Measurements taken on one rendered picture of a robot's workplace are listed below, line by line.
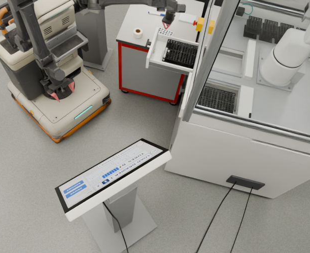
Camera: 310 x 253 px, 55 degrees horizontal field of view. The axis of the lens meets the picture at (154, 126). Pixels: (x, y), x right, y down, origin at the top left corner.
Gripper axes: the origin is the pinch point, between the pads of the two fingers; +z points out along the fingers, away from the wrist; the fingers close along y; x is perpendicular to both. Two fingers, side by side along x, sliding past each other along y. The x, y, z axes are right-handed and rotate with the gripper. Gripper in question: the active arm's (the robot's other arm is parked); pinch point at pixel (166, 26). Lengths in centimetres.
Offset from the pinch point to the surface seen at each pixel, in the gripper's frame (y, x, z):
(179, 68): -32.6, -23.7, -2.5
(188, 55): -20.7, -25.3, -4.8
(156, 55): -26.9, -4.8, 2.3
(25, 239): -166, 25, 90
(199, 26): 10.0, -21.7, -3.7
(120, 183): -128, -31, -32
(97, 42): 2, 62, 54
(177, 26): 14.2, -4.2, 9.2
